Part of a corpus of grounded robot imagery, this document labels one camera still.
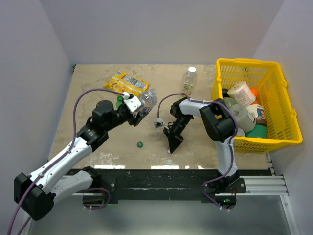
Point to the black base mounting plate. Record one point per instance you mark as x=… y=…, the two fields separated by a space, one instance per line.
x=114 y=185

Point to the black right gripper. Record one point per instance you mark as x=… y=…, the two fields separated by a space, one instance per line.
x=175 y=139

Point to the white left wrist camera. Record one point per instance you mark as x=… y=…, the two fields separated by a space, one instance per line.
x=133 y=103

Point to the orange ball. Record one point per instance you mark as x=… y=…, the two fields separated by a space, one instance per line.
x=255 y=92

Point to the yellow plastic basket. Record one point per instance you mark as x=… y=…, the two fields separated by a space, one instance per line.
x=268 y=79

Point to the green can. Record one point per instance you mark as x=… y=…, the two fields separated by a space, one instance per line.
x=259 y=131

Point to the yellow snack bag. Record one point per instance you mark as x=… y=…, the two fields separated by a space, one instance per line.
x=123 y=82

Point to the large white bottle cap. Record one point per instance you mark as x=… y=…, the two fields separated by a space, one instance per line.
x=192 y=70

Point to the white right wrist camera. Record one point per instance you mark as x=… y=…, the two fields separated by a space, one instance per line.
x=158 y=123

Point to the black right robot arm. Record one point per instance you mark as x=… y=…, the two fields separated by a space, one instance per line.
x=220 y=125

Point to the green bottle cap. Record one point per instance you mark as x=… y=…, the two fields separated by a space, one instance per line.
x=139 y=144

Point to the green plastic bottle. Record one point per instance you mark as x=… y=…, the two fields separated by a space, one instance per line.
x=119 y=101

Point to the crumpled clear plastic bottle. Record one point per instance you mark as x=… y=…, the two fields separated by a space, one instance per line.
x=229 y=102

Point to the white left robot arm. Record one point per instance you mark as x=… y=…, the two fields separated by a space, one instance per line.
x=37 y=192

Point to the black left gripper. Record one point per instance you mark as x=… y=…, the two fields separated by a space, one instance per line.
x=134 y=120

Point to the grey tape roll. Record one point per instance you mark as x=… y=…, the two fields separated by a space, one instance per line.
x=246 y=121

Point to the small labelled clear bottle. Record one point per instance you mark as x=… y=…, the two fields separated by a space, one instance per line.
x=149 y=100

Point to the orange white carton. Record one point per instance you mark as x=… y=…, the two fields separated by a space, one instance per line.
x=258 y=113

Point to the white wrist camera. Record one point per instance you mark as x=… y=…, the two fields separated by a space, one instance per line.
x=133 y=103
x=158 y=123

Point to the large clear plastic bottle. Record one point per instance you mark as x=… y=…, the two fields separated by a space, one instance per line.
x=188 y=83

